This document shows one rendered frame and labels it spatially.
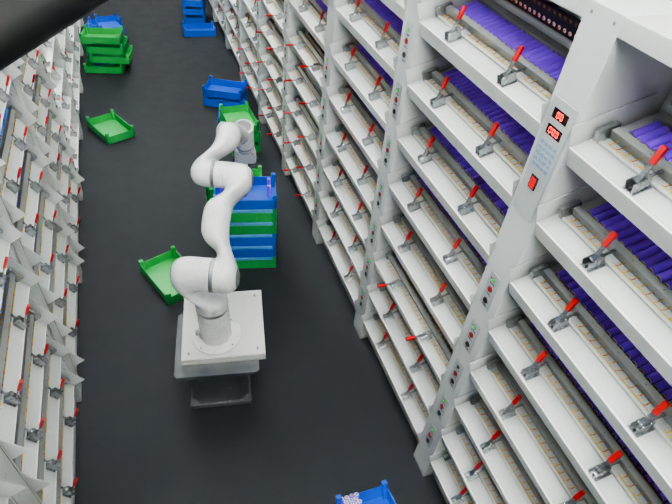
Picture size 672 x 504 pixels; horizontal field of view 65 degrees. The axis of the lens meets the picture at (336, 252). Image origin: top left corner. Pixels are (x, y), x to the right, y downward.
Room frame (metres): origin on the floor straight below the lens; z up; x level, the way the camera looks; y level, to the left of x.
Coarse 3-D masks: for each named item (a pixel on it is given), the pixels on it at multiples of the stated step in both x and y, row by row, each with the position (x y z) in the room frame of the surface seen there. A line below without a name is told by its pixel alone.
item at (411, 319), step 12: (384, 252) 1.61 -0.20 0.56; (384, 264) 1.58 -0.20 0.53; (384, 276) 1.52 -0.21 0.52; (396, 276) 1.51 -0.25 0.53; (396, 300) 1.39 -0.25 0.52; (408, 300) 1.39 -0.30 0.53; (420, 300) 1.38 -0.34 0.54; (408, 312) 1.33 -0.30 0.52; (408, 324) 1.29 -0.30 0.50; (420, 324) 1.28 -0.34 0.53; (444, 336) 1.22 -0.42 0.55; (420, 348) 1.21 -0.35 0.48; (432, 348) 1.17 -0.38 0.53; (432, 360) 1.13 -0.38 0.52; (444, 360) 1.12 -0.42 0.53; (444, 372) 1.05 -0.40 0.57
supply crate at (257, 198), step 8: (256, 176) 2.20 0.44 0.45; (264, 176) 2.20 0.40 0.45; (272, 176) 2.19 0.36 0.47; (256, 184) 2.19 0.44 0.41; (264, 184) 2.20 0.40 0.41; (272, 184) 2.19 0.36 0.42; (216, 192) 2.09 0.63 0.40; (256, 192) 2.13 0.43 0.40; (264, 192) 2.14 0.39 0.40; (272, 192) 2.15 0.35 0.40; (240, 200) 1.99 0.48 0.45; (248, 200) 1.99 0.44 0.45; (256, 200) 2.00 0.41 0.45; (264, 200) 2.01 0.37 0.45; (272, 200) 2.01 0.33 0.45; (240, 208) 1.98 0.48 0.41; (248, 208) 1.99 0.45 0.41; (256, 208) 2.00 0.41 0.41; (264, 208) 2.01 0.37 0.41; (272, 208) 2.02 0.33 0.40
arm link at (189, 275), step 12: (180, 264) 1.24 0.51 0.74; (192, 264) 1.24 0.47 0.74; (204, 264) 1.25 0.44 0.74; (180, 276) 1.20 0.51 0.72; (192, 276) 1.21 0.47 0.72; (204, 276) 1.21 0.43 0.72; (180, 288) 1.19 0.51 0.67; (192, 288) 1.19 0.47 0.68; (204, 288) 1.20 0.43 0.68; (192, 300) 1.20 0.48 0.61; (204, 300) 1.22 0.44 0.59; (216, 300) 1.24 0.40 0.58; (204, 312) 1.21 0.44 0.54; (216, 312) 1.22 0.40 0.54
